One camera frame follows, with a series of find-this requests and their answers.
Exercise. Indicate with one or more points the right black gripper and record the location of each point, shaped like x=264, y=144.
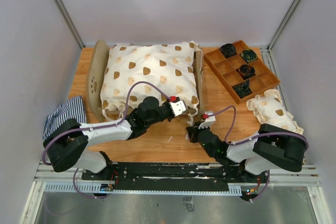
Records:
x=192, y=131

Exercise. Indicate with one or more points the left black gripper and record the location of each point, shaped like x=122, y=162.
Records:
x=167, y=103

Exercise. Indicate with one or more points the bear print bed cushion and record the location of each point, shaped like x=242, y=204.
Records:
x=136, y=72

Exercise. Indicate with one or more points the wooden pet bed frame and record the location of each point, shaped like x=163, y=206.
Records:
x=95, y=76

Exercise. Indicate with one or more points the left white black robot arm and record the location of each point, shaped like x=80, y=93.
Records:
x=67, y=146

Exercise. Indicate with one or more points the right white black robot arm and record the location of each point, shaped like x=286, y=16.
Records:
x=269, y=148

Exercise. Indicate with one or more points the dark green rolled sock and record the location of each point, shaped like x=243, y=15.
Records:
x=243, y=89

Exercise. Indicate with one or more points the small bear print pillow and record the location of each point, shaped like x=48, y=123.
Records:
x=269, y=109

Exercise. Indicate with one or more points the striped blue white cloth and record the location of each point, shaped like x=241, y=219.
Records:
x=74, y=108

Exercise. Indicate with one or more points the orange wooden compartment tray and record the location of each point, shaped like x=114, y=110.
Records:
x=225, y=70

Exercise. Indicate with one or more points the black orange rolled sock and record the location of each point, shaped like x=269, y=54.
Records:
x=246, y=71

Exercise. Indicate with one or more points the green black rolled sock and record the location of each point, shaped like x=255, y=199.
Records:
x=248, y=55

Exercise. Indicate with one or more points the black rolled sock back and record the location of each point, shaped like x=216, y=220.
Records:
x=228, y=50

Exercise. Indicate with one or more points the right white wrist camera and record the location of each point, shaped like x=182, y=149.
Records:
x=207, y=120

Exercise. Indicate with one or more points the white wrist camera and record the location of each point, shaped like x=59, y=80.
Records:
x=178, y=106
x=207, y=120

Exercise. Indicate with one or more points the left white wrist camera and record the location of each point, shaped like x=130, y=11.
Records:
x=178, y=106

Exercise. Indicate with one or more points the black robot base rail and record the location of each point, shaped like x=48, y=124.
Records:
x=171, y=174

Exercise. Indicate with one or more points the white slotted cable duct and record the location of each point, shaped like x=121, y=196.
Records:
x=155, y=189

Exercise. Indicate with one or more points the left aluminium frame post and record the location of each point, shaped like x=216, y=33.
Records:
x=64, y=13

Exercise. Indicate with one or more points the aluminium frame post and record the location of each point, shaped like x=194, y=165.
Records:
x=289, y=14
x=64, y=13

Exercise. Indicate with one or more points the right aluminium frame post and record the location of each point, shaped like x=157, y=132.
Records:
x=289, y=14

